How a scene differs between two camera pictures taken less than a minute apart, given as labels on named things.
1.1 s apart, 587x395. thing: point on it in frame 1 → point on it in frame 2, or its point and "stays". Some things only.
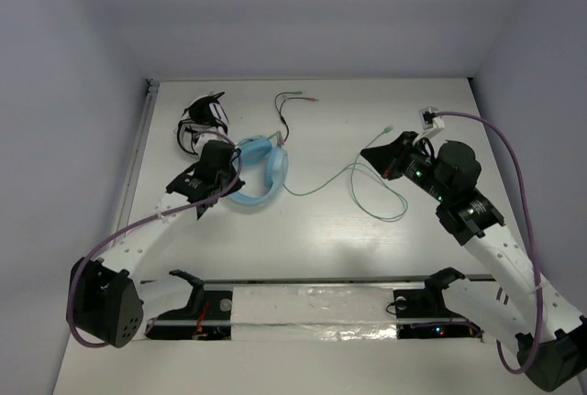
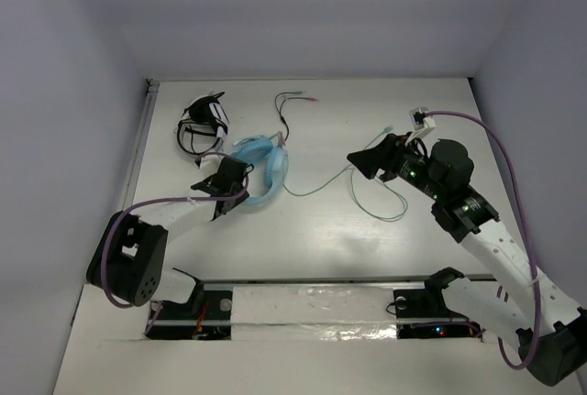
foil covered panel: x=312 y=313 stays
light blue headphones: x=255 y=148 stays
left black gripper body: x=202 y=198 → x=222 y=191
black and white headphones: x=204 y=121 stays
